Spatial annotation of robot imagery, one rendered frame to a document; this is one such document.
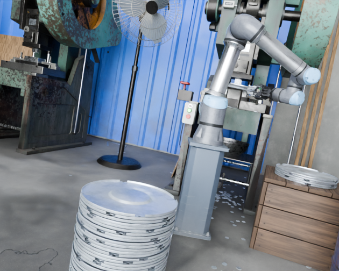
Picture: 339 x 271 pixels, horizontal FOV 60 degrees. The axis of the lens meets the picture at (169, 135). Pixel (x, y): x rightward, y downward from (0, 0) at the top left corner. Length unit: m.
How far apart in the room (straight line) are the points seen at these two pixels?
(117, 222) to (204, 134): 0.73
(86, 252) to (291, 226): 0.95
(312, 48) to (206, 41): 1.72
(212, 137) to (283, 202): 0.44
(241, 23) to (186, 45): 2.05
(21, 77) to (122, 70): 1.38
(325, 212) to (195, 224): 0.58
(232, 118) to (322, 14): 0.76
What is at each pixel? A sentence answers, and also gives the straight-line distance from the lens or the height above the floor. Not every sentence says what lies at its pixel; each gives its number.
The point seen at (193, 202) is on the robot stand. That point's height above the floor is 0.17.
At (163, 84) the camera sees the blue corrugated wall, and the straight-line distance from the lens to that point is 3.50.
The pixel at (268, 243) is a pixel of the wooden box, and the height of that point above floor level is 0.05.
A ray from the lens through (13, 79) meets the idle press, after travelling 2.77.
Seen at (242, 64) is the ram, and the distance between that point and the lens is 2.13.
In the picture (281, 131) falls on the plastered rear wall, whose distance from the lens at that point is 3.38.
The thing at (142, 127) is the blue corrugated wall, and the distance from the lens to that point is 3.54.
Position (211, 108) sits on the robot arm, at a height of 0.62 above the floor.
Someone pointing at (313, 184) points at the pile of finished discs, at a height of 0.36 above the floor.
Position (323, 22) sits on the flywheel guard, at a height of 1.19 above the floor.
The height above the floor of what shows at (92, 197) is 0.31.
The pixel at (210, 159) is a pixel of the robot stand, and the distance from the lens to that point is 1.40.
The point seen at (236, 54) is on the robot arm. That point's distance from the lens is 1.59.
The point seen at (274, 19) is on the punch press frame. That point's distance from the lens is 2.18.
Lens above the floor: 0.62
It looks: 7 degrees down
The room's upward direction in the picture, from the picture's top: 10 degrees clockwise
